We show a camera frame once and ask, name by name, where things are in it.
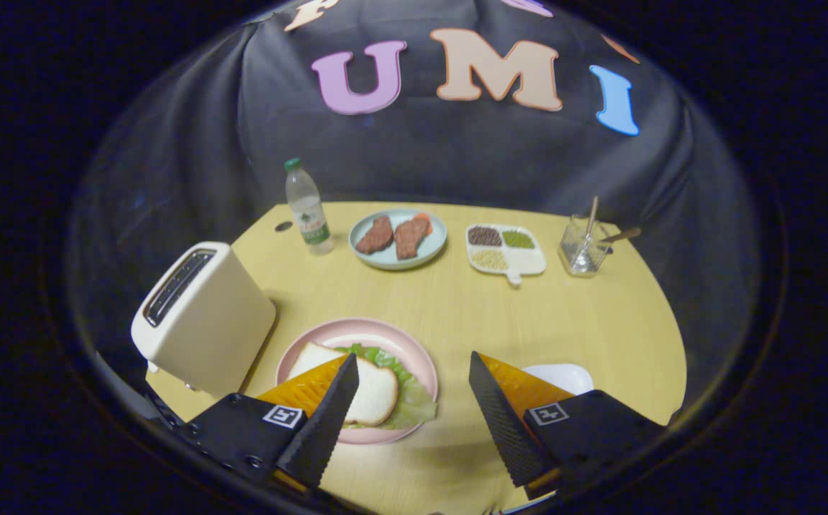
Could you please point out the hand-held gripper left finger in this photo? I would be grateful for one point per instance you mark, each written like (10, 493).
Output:
(328, 422)

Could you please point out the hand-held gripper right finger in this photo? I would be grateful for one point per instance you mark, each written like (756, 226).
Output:
(503, 422)

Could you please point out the toasted bread slice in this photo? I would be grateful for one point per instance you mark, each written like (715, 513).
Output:
(375, 393)

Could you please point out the green lettuce leaf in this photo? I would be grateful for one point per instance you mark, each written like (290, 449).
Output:
(414, 400)

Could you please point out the white plate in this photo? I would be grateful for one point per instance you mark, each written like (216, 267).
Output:
(564, 375)

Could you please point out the pink plate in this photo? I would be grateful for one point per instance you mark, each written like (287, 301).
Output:
(357, 330)

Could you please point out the cream toaster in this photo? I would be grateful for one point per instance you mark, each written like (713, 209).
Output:
(214, 329)

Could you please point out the white divided dish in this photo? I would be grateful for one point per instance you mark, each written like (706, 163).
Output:
(528, 262)

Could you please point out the heap of pale soybeans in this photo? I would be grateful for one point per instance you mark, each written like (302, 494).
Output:
(489, 259)

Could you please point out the pale blue plate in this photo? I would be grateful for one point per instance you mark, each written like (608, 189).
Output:
(392, 262)

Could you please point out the clear glass utensil holder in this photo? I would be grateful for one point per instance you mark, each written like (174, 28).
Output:
(582, 256)

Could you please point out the heap of green beans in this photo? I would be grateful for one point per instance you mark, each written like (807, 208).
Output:
(518, 239)

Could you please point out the heap of red beans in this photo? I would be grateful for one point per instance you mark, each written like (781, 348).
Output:
(485, 236)

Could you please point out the brown meat piece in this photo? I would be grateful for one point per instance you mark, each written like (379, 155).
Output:
(410, 238)
(375, 236)

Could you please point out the clear water bottle green cap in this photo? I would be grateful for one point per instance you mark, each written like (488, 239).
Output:
(307, 207)

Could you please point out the orange carrot slice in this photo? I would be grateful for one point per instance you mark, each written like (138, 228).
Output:
(425, 220)

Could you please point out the wooden stick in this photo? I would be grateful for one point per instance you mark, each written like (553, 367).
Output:
(592, 214)

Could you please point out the black backdrop cloth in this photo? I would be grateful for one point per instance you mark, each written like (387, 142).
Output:
(457, 157)

